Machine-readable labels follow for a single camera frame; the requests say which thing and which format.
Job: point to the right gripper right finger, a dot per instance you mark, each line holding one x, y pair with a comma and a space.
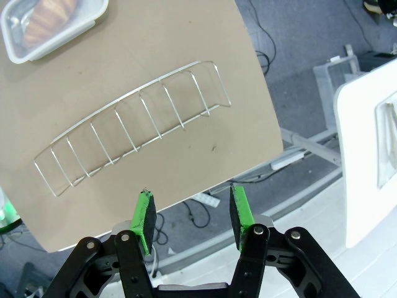
243, 214

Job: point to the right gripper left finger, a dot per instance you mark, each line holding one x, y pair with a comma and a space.
141, 217

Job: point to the clear plastic container lid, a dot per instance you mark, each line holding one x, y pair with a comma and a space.
46, 51

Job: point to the golden croissant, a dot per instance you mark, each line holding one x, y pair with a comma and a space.
46, 18

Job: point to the white table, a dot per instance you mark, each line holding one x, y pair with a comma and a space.
356, 155

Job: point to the clear plastic floor bin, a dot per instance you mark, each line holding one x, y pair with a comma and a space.
328, 90

